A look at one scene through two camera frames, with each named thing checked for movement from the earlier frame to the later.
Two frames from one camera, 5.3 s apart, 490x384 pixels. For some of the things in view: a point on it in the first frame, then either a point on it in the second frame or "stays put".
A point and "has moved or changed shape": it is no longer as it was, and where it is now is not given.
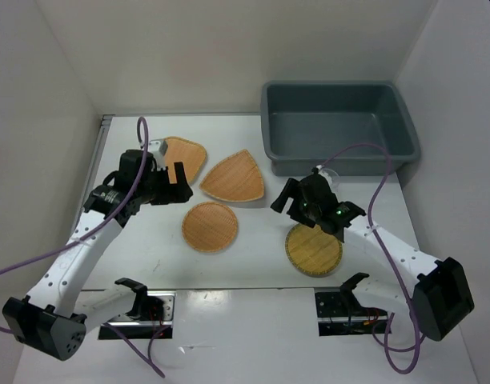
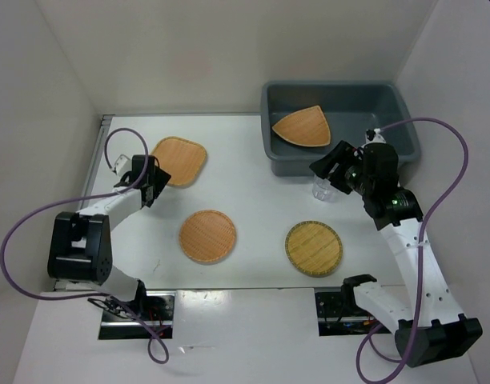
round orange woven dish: x=209 y=227 has moved or changed shape
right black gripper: x=291 y=189 to x=339 y=153
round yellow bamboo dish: x=312 y=252 stays put
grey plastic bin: x=304 y=123 stays put
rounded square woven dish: x=192 y=155 stays put
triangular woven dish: x=236 y=178 to x=307 y=126
